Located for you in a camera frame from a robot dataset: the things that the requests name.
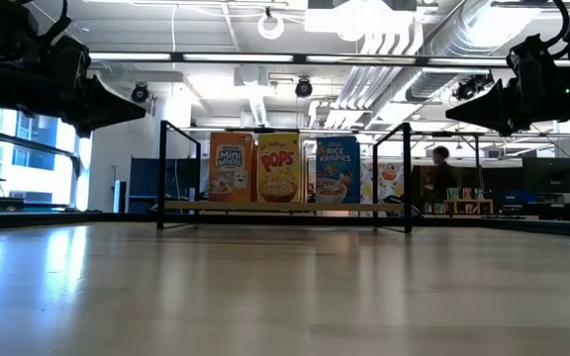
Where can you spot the person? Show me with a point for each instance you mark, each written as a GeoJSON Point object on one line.
{"type": "Point", "coordinates": [446, 175]}

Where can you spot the orange Mini Wheats cereal box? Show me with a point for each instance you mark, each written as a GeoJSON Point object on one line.
{"type": "Point", "coordinates": [230, 168]}

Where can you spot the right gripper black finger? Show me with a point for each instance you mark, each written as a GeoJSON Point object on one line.
{"type": "Point", "coordinates": [503, 127]}
{"type": "Point", "coordinates": [488, 104]}

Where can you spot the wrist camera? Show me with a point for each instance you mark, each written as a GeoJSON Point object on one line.
{"type": "Point", "coordinates": [527, 49]}
{"type": "Point", "coordinates": [69, 52]}

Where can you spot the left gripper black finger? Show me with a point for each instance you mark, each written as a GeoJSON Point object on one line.
{"type": "Point", "coordinates": [107, 104]}
{"type": "Point", "coordinates": [117, 122]}

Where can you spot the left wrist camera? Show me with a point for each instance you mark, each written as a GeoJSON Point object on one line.
{"type": "Point", "coordinates": [69, 52]}

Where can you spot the black aluminium table frame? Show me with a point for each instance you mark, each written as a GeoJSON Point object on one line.
{"type": "Point", "coordinates": [67, 219]}

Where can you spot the black ceiling fixture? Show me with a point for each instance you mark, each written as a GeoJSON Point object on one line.
{"type": "Point", "coordinates": [473, 86]}

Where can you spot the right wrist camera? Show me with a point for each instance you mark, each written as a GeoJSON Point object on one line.
{"type": "Point", "coordinates": [527, 49]}

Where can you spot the wooden shelf with black frame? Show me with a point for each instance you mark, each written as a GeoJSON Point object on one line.
{"type": "Point", "coordinates": [161, 173]}

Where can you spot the blue partition panel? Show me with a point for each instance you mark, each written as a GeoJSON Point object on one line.
{"type": "Point", "coordinates": [141, 183]}

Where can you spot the silver ventilation duct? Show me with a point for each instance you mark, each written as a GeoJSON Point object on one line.
{"type": "Point", "coordinates": [443, 74]}

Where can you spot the overhead LED light bar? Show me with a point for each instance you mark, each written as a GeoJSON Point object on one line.
{"type": "Point", "coordinates": [235, 58]}

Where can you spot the blue Rice Krispies cereal box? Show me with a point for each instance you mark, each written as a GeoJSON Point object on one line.
{"type": "Point", "coordinates": [338, 170]}

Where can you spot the white cereal box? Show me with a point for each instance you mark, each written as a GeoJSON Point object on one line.
{"type": "Point", "coordinates": [389, 180]}

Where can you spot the small wooden background shelf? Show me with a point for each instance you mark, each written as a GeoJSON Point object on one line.
{"type": "Point", "coordinates": [468, 201]}

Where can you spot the yellow Corn Pops cereal box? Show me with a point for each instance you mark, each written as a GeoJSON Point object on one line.
{"type": "Point", "coordinates": [278, 168]}

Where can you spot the white ceiling pipes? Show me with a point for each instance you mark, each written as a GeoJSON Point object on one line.
{"type": "Point", "coordinates": [379, 74]}

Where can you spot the black ceiling camera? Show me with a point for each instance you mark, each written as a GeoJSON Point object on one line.
{"type": "Point", "coordinates": [140, 92]}
{"type": "Point", "coordinates": [303, 87]}

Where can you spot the black computer monitor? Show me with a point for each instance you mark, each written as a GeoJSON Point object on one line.
{"type": "Point", "coordinates": [552, 175]}

